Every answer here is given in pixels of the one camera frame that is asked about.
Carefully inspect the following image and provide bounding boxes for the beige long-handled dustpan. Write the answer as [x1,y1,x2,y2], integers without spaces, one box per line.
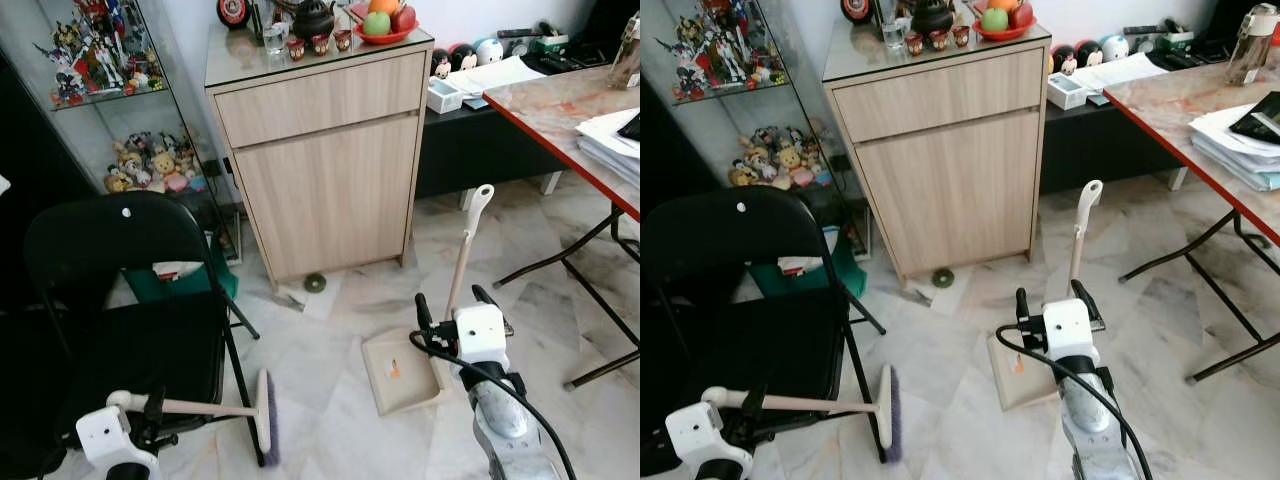
[985,180,1105,412]
[360,184,497,417]

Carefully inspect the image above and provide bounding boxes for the beige hand broom purple bristles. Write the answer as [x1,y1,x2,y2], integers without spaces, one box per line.
[700,363,904,464]
[105,368,282,468]

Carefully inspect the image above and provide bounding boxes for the black folding chair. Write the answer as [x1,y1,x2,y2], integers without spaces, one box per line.
[640,185,891,476]
[22,192,271,471]

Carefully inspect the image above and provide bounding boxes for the green plastic box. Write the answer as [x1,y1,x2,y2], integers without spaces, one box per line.
[125,258,241,305]
[750,255,867,301]

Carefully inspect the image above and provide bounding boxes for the light wooden cabinet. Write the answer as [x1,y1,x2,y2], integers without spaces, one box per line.
[822,22,1053,286]
[205,25,436,283]

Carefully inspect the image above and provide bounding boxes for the black low console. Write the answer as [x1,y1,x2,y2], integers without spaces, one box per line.
[1040,45,1191,197]
[415,45,601,201]

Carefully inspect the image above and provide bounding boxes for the stack of white papers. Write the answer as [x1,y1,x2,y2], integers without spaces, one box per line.
[577,107,641,188]
[1188,90,1280,191]

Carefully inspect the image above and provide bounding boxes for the marble-top folding table red edge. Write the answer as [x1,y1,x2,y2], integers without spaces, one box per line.
[1103,62,1280,386]
[483,65,641,391]

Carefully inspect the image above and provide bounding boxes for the small white box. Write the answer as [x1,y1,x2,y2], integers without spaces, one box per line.
[427,78,466,114]
[1047,75,1089,109]

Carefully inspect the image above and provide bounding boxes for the white paper sheet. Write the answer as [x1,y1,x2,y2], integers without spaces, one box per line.
[1080,52,1169,93]
[455,55,546,97]

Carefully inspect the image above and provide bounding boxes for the red fruit bowl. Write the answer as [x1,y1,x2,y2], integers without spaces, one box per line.
[355,22,419,47]
[972,18,1036,43]

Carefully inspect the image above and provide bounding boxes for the glass display cabinet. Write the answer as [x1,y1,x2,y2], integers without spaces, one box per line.
[0,0,241,266]
[640,0,871,261]

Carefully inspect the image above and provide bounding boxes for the clear water bottle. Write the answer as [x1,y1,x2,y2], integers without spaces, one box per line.
[1225,3,1280,87]
[608,12,641,91]

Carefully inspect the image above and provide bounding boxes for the black teapot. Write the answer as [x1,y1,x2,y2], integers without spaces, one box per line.
[290,0,336,41]
[910,0,956,36]

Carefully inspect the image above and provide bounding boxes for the white red robot figurine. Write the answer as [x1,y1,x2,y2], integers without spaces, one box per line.
[655,10,726,101]
[35,15,106,106]

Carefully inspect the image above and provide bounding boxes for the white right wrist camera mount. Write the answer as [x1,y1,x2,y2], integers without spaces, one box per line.
[455,304,509,367]
[1042,297,1095,361]

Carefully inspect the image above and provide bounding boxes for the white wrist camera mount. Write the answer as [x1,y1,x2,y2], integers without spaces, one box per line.
[455,304,509,367]
[75,404,138,473]
[1042,297,1095,361]
[664,401,731,471]

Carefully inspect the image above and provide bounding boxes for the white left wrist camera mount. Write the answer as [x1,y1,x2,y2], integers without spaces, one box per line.
[75,404,138,473]
[664,401,731,471]

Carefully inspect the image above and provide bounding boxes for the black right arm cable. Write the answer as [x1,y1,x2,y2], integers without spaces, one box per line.
[408,330,579,480]
[995,325,1154,480]

